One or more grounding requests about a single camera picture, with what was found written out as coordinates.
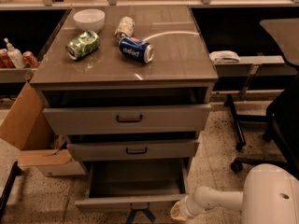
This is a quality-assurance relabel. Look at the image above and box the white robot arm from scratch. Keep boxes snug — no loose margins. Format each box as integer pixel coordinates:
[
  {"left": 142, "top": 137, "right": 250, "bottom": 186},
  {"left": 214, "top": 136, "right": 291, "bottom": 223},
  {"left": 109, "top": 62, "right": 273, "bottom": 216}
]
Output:
[{"left": 170, "top": 164, "right": 299, "bottom": 224}]

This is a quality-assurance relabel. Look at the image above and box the red can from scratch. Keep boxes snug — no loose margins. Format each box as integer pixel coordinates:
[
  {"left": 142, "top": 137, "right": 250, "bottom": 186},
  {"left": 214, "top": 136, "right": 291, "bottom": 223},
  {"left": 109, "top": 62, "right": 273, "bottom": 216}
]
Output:
[
  {"left": 0, "top": 49, "right": 14, "bottom": 68},
  {"left": 23, "top": 51, "right": 39, "bottom": 68}
]

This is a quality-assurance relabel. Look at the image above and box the brown cardboard box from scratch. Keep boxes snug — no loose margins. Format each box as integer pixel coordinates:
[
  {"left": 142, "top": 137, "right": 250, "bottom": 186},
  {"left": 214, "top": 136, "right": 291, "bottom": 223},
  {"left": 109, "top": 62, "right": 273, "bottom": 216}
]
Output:
[{"left": 0, "top": 83, "right": 86, "bottom": 176}]

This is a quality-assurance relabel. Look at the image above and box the black table leg base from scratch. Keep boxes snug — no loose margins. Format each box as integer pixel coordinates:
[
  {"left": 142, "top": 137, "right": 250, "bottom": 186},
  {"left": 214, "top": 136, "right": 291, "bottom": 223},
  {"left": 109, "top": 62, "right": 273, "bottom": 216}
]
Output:
[{"left": 224, "top": 94, "right": 266, "bottom": 151}]

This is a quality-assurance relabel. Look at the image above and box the white pump bottle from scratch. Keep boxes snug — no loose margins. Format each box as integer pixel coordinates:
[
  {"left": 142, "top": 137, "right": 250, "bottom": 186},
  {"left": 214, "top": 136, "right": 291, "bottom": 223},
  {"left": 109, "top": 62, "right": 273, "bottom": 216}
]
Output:
[{"left": 4, "top": 38, "right": 26, "bottom": 69}]

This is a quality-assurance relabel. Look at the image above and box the black bar lower left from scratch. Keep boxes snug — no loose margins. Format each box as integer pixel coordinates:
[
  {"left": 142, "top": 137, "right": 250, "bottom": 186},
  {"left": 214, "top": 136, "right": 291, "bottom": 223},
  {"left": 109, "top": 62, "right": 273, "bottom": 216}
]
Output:
[{"left": 0, "top": 161, "right": 21, "bottom": 219}]

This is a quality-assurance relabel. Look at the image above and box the red can right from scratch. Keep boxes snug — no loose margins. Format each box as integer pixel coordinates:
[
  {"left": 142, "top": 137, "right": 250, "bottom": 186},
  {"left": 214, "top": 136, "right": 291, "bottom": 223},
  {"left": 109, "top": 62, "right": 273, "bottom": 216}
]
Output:
[{"left": 23, "top": 51, "right": 39, "bottom": 68}]

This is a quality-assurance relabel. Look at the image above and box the grey drawer cabinet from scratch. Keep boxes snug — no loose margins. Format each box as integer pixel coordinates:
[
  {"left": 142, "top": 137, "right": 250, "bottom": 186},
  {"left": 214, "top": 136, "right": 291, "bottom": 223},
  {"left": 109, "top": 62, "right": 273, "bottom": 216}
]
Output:
[{"left": 30, "top": 5, "right": 219, "bottom": 179}]

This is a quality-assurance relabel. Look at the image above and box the grey middle drawer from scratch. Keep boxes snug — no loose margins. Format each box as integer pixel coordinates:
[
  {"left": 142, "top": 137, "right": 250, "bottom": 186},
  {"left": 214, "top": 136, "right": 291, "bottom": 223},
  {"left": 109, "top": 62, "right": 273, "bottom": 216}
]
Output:
[{"left": 67, "top": 139, "right": 199, "bottom": 161}]

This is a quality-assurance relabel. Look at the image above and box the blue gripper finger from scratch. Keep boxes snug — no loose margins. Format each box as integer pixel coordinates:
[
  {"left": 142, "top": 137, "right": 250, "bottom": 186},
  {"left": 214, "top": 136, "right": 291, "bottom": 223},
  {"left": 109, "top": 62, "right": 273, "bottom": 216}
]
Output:
[
  {"left": 142, "top": 209, "right": 156, "bottom": 224},
  {"left": 125, "top": 210, "right": 137, "bottom": 224}
]

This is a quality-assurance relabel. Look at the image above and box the white folded cloth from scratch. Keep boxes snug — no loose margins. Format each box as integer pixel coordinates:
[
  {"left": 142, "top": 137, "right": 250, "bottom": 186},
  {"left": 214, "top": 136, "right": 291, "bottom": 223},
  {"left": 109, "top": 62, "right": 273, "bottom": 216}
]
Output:
[{"left": 209, "top": 50, "right": 240, "bottom": 63}]

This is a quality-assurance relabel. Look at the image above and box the grey bottom drawer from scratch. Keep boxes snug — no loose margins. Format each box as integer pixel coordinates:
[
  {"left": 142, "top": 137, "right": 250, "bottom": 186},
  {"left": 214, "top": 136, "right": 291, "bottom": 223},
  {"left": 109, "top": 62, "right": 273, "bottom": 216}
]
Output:
[{"left": 75, "top": 158, "right": 188, "bottom": 212}]

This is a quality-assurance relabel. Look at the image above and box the blue pepsi can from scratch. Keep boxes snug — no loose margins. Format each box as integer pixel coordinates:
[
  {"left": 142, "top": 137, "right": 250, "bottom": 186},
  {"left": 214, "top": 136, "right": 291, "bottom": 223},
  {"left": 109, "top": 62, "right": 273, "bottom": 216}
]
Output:
[{"left": 119, "top": 37, "right": 154, "bottom": 63}]

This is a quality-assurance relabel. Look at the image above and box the red can left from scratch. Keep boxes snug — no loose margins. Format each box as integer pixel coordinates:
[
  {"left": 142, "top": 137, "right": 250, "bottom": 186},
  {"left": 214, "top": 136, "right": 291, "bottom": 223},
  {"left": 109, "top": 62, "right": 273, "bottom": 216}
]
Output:
[{"left": 0, "top": 49, "right": 14, "bottom": 68}]

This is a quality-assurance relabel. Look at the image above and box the grey drawer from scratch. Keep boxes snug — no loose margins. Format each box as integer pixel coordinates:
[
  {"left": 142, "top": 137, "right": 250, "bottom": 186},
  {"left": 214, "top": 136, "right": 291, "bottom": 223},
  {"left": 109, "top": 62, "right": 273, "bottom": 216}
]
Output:
[
  {"left": 43, "top": 105, "right": 211, "bottom": 135},
  {"left": 67, "top": 139, "right": 199, "bottom": 161},
  {"left": 75, "top": 158, "right": 188, "bottom": 212}
]

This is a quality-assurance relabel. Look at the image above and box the white bowl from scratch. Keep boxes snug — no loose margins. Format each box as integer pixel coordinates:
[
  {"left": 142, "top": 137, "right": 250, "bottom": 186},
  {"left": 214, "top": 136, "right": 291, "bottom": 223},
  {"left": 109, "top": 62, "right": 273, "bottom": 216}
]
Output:
[{"left": 73, "top": 8, "right": 106, "bottom": 33}]

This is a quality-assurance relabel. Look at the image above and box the black office chair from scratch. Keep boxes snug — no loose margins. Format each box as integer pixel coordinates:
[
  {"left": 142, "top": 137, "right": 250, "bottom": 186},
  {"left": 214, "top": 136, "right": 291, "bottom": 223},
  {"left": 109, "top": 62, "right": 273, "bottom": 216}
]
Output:
[{"left": 230, "top": 18, "right": 299, "bottom": 178}]

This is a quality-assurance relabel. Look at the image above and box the green crushed can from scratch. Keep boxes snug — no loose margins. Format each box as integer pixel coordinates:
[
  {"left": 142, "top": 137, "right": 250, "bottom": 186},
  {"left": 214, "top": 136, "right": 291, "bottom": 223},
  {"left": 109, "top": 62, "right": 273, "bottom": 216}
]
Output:
[{"left": 65, "top": 31, "right": 100, "bottom": 61}]

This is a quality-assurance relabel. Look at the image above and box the grey top drawer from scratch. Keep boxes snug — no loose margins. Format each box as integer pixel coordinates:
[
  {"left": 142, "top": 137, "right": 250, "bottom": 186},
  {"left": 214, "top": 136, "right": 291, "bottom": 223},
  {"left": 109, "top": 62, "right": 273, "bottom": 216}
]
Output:
[{"left": 43, "top": 105, "right": 211, "bottom": 135}]

